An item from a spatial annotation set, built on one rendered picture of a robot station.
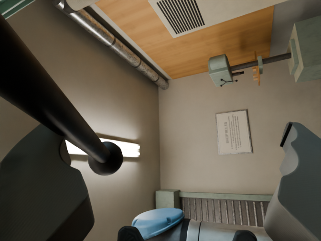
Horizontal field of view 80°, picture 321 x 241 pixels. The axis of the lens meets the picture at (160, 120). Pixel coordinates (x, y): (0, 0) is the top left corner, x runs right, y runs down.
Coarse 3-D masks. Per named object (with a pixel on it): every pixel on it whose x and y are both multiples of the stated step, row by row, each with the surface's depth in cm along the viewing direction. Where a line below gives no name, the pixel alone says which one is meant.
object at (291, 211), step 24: (288, 144) 10; (312, 144) 9; (288, 168) 9; (312, 168) 7; (288, 192) 6; (312, 192) 6; (288, 216) 6; (312, 216) 6; (288, 240) 6; (312, 240) 5
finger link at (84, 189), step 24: (24, 144) 8; (48, 144) 8; (0, 168) 7; (24, 168) 7; (48, 168) 7; (72, 168) 7; (0, 192) 6; (24, 192) 6; (48, 192) 6; (72, 192) 6; (0, 216) 5; (24, 216) 5; (48, 216) 6; (72, 216) 6; (0, 240) 5; (24, 240) 5; (48, 240) 5; (72, 240) 6
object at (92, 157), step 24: (0, 24) 4; (0, 48) 4; (24, 48) 5; (0, 72) 4; (24, 72) 5; (0, 96) 5; (24, 96) 5; (48, 96) 6; (48, 120) 7; (72, 120) 8; (96, 144) 13; (96, 168) 18
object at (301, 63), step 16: (320, 16) 181; (304, 32) 185; (320, 32) 179; (288, 48) 212; (304, 48) 183; (320, 48) 177; (208, 64) 225; (224, 64) 206; (240, 64) 224; (256, 64) 217; (288, 64) 223; (304, 64) 181; (320, 64) 175; (224, 80) 242; (304, 80) 212
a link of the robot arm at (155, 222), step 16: (160, 208) 47; (176, 208) 46; (144, 224) 38; (160, 224) 37; (176, 224) 38; (192, 224) 39; (208, 224) 39; (224, 224) 39; (144, 240) 37; (160, 240) 37; (176, 240) 36; (192, 240) 36; (208, 240) 35; (224, 240) 35
